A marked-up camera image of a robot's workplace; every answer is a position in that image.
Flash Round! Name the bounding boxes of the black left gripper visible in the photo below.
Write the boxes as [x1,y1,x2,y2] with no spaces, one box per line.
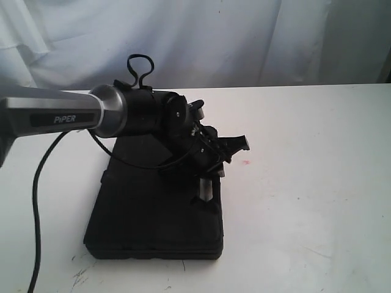
[158,124,250,203]

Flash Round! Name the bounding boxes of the black plastic tool case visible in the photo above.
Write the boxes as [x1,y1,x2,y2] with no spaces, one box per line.
[84,135,224,260]

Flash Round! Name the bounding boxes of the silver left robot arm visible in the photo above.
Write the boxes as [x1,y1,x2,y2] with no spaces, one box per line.
[1,81,249,177]

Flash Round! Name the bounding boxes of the white backdrop cloth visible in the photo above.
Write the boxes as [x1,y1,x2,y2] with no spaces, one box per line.
[1,1,390,90]

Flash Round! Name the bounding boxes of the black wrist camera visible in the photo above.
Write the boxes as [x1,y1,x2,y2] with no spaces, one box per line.
[188,99,205,121]

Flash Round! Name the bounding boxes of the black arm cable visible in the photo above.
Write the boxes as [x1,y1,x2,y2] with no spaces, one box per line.
[26,129,101,293]

